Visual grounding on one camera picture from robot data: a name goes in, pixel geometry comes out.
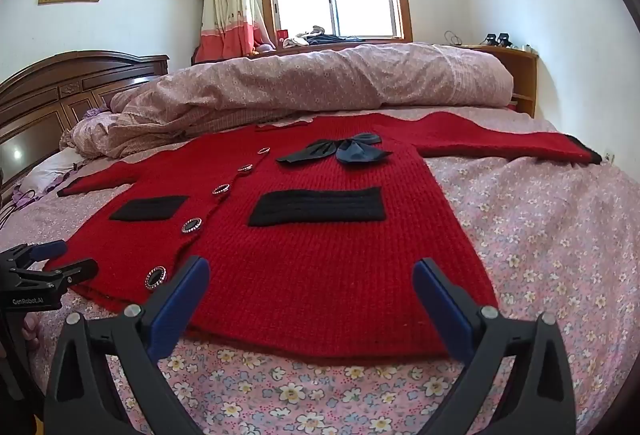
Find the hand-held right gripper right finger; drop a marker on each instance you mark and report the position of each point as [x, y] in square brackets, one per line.
[440, 300]

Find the wooden bedside shelf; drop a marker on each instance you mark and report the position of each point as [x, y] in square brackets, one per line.
[520, 70]

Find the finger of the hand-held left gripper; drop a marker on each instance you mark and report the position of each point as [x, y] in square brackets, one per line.
[50, 249]
[75, 271]

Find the red knit cardigan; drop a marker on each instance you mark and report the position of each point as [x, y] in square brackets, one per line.
[320, 265]

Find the black devices on shelf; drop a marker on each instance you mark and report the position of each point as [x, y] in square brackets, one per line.
[497, 40]

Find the white and purple pillow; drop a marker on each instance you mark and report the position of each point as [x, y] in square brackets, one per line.
[47, 172]

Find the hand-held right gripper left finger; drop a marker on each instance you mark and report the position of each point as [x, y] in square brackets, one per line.
[185, 295]

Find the clothes pile on windowsill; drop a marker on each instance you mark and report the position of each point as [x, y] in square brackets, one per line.
[320, 37]

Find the person's left hand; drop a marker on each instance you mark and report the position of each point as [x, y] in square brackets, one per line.
[31, 332]

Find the pink floral duvet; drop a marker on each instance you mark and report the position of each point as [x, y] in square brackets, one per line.
[300, 80]

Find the white wall socket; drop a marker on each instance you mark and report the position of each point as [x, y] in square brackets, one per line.
[608, 157]

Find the pink floral bed sheet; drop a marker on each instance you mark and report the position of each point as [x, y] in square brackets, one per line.
[540, 235]

